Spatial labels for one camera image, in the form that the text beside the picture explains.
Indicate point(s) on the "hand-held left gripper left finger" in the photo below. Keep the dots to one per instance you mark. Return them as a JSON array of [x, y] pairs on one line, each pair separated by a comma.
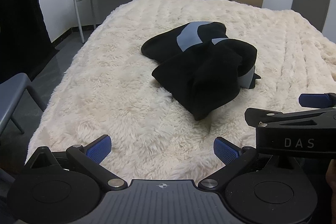
[[99, 148]]

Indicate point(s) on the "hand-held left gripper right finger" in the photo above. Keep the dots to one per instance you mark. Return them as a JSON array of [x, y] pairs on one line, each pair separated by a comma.
[[225, 151]]

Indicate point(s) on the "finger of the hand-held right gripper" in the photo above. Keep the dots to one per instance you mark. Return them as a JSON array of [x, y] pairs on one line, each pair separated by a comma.
[[262, 115], [312, 100]]

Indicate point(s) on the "black and blue garment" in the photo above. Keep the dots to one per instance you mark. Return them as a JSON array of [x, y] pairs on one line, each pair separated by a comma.
[[204, 69]]

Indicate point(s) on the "cream fluffy blanket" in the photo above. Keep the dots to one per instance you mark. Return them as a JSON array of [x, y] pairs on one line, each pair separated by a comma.
[[118, 82]]

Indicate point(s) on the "grey chair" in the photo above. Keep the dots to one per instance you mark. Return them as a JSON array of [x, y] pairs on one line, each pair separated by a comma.
[[13, 92]]

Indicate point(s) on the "black curtain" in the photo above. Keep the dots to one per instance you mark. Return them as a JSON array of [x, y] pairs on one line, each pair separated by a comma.
[[18, 16]]

